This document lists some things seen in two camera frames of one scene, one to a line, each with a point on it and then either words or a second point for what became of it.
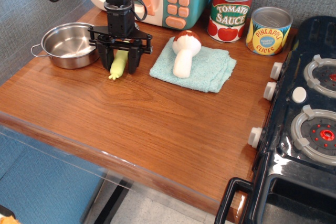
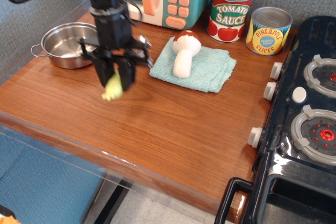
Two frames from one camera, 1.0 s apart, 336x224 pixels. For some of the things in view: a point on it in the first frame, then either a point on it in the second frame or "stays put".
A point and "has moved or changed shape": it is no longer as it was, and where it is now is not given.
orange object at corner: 9,220 stays put
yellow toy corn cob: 118,64 has moved or changed shape
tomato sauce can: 231,4 stays put
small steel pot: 68,45 stays put
